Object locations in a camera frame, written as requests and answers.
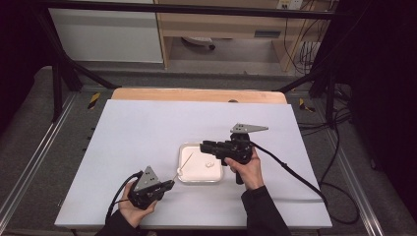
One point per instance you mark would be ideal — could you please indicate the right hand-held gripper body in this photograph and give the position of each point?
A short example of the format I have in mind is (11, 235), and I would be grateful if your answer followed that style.
(237, 149)

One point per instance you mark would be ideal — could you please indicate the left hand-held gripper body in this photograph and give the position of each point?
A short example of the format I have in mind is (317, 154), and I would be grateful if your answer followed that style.
(146, 183)

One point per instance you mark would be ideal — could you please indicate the square metal tray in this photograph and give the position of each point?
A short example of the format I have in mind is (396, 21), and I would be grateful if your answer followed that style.
(200, 172)

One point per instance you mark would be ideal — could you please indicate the thin wooden skewer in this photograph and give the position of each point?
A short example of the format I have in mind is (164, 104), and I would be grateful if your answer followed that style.
(185, 164)

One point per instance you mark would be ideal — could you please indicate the person's right hand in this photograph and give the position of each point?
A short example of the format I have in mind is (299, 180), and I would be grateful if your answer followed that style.
(250, 172)

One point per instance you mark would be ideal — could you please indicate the person's left hand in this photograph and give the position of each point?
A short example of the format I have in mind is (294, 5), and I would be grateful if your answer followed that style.
(132, 213)

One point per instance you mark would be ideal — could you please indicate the light wooden table board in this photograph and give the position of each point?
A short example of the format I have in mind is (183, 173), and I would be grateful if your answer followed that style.
(196, 95)

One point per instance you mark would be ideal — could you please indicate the yellow black tape marker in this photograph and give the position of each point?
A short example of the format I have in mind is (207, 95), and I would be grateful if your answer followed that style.
(94, 100)
(305, 106)

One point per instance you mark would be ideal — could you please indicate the office chair base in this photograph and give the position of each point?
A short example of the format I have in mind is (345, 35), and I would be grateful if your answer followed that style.
(200, 41)

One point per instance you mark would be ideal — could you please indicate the light wooden desk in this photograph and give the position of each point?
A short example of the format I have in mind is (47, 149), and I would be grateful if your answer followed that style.
(223, 24)

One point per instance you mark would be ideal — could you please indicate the black metal crossbar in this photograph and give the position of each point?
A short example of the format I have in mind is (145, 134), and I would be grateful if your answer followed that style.
(196, 9)

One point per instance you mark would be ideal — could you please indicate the white cabinet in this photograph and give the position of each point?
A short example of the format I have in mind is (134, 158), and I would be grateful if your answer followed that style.
(105, 36)

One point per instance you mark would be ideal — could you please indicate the white power strip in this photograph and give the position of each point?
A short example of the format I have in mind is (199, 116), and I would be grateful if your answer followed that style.
(290, 4)

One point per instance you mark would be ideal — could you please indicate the black curtain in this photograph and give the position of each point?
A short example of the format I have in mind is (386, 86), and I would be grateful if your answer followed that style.
(387, 82)
(19, 49)

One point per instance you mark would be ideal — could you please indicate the black metal frame strut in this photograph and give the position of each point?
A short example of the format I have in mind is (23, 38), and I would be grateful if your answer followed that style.
(327, 88)
(57, 85)

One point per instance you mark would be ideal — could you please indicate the aluminium floor rail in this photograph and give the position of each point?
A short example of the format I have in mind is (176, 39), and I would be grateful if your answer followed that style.
(354, 183)
(32, 160)

